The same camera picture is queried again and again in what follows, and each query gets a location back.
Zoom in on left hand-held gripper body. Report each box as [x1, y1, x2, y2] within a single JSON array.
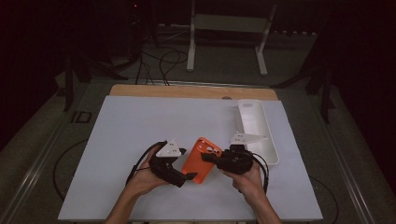
[[148, 138, 187, 189]]

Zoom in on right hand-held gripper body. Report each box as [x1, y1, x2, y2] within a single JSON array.
[[216, 132, 269, 175]]

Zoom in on orange phone case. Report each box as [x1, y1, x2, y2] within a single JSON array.
[[180, 136, 223, 185]]

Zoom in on white plastic storage bin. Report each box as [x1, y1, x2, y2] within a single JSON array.
[[234, 98, 280, 167]]

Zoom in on person's left hand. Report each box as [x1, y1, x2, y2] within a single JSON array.
[[125, 146, 169, 197]]

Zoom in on person's right hand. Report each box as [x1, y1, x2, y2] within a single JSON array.
[[222, 162, 265, 200]]

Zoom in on black tripod stand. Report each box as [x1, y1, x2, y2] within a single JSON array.
[[62, 46, 129, 113], [277, 46, 337, 125]]

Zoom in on grey metal stand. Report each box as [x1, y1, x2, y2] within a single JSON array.
[[186, 0, 278, 77]]

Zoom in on left hand-held gripper black cable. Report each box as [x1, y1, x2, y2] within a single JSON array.
[[124, 140, 168, 188]]

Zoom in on black floor cables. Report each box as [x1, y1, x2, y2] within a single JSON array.
[[134, 49, 190, 87]]

